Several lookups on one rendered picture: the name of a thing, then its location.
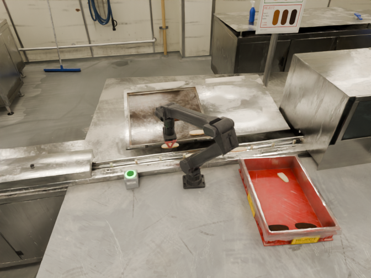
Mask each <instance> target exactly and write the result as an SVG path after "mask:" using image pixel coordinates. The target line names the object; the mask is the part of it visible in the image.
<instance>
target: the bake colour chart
mask: <svg viewBox="0 0 371 278"><path fill-rule="evenodd" d="M305 3H306V0H261V2H260V6H259V13H258V19H257V26H256V34H274V33H298V31H299V27H300V23H301V19H302V16H303V12H304V8H305Z"/></svg>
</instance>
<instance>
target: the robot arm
mask: <svg viewBox="0 0 371 278"><path fill-rule="evenodd" d="M155 116H156V117H157V118H159V119H160V120H161V121H163V122H164V127H163V128H162V129H163V138H164V142H165V144H166V145H167V146H168V148H172V146H173V145H174V144H175V142H176V141H177V136H176V132H175V129H174V119H178V120H181V121H184V122H186V123H189V124H191V125H194V126H196V127H199V128H201V129H203V131H204V134H205V135H207V136H210V137H212V138H214V140H215V142H216V143H215V144H213V145H211V146H209V147H207V148H206V149H204V150H202V151H201V152H199V153H193V154H191V155H190V156H189V157H187V158H185V159H183V160H181V161H180V162H179V165H180V168H181V170H182V171H183V172H184V173H185V174H186V175H183V176H182V179H183V188H184V189H196V188H205V179H204V175H203V174H201V171H200V168H199V167H201V166H202V165H203V163H205V162H208V161H210V160H212V159H214V158H216V157H218V156H220V155H222V154H223V155H225V154H227V153H228V152H230V151H232V150H233V149H235V148H237V147H239V143H238V140H237V136H236V132H235V128H234V126H235V123H234V121H233V119H231V118H228V117H224V116H222V117H217V116H209V115H206V114H203V113H200V112H197V111H194V110H190V109H187V108H184V107H182V106H180V105H179V104H177V103H175V102H173V101H172V102H170V103H168V104H165V105H161V106H159V107H156V110H155ZM171 142H172V144H171V146H169V143H171Z"/></svg>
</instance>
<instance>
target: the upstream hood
mask: <svg viewBox="0 0 371 278"><path fill-rule="evenodd" d="M94 158H95V157H94V154H93V150H92V149H84V150H79V151H69V152H60V153H51V154H42V155H37V156H27V157H18V158H9V159H0V190H4V189H12V188H21V187H26V186H34V185H42V184H51V183H59V182H63V181H72V180H80V179H88V178H91V176H92V161H93V160H94Z"/></svg>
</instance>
